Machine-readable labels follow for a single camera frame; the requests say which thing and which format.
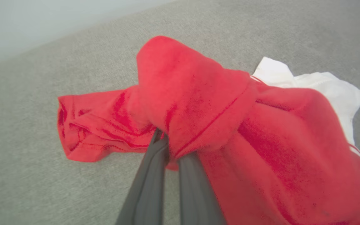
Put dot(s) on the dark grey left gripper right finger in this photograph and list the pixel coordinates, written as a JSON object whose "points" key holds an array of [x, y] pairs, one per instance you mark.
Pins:
{"points": [[195, 193]]}

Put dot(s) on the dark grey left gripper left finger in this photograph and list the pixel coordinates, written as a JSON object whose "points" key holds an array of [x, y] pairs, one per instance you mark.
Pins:
{"points": [[148, 187]]}

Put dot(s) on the red and white garment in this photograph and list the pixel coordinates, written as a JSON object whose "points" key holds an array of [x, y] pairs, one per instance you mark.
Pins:
{"points": [[205, 103]]}

